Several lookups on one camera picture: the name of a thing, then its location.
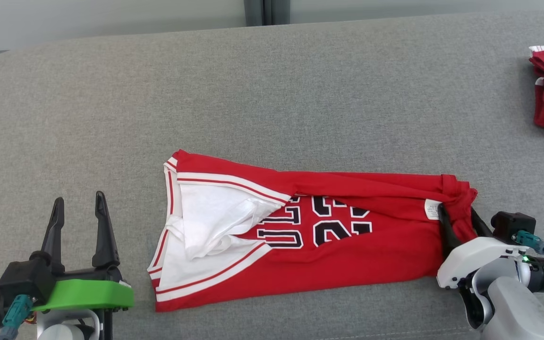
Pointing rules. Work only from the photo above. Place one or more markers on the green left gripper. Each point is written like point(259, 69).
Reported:
point(88, 295)

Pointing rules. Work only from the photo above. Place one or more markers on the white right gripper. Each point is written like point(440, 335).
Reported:
point(475, 257)

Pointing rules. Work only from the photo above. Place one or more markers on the red basketball jersey white trim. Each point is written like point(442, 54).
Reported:
point(347, 259)

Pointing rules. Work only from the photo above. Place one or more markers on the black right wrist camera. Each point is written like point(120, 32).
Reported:
point(513, 226)

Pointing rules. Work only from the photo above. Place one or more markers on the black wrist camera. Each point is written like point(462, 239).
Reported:
point(24, 278)
point(513, 226)

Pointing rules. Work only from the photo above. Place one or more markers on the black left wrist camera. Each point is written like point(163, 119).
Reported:
point(24, 278)

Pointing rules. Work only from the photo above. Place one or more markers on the grey partition post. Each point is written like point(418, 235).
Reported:
point(253, 12)

